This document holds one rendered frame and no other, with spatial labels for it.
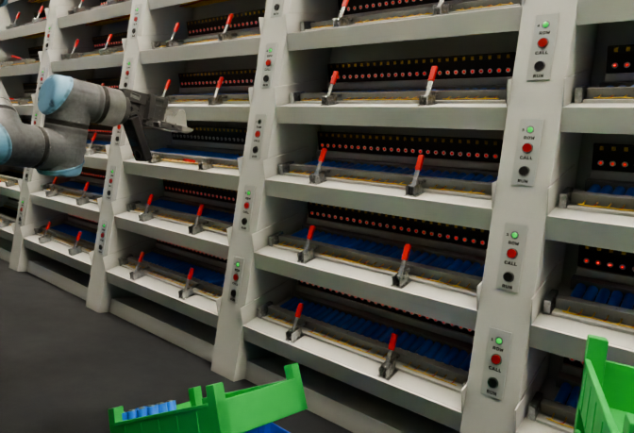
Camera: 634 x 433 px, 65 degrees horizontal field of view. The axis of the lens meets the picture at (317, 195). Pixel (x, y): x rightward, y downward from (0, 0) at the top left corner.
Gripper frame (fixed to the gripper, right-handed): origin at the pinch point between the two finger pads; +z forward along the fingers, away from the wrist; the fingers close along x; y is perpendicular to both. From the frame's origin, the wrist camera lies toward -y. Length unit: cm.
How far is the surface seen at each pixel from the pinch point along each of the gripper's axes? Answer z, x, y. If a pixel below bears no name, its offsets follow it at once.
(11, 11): 20, 187, 62
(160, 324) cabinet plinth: 14, 17, -60
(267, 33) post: 11.5, -15.3, 29.6
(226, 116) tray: 12.2, -2.6, 6.7
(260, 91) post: 11.1, -16.2, 13.4
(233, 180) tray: 11.2, -10.0, -11.5
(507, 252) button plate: 9, -87, -18
